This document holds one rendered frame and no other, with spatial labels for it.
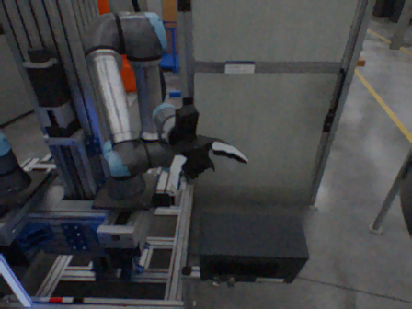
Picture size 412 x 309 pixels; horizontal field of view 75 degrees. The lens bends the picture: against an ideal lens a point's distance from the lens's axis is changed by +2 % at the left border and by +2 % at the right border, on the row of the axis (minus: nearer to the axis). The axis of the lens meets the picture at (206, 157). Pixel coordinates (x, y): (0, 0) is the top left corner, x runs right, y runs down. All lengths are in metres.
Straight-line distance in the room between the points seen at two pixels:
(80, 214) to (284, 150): 1.63
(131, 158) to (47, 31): 0.59
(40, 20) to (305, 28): 1.48
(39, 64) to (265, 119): 1.54
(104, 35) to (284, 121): 1.59
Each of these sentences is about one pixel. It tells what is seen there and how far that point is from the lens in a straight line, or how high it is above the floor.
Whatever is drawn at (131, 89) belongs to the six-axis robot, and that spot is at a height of 0.43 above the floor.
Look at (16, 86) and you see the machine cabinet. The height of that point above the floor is 0.47.
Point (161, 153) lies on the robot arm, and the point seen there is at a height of 1.36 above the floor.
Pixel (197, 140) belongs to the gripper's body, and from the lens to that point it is 0.58.
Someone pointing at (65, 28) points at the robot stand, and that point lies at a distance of 1.11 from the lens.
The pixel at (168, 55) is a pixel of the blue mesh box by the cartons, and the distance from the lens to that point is 6.73.
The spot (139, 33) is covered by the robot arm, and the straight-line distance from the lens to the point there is 0.89.
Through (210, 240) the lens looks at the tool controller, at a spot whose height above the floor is 1.24.
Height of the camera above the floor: 1.75
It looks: 33 degrees down
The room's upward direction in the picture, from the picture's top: straight up
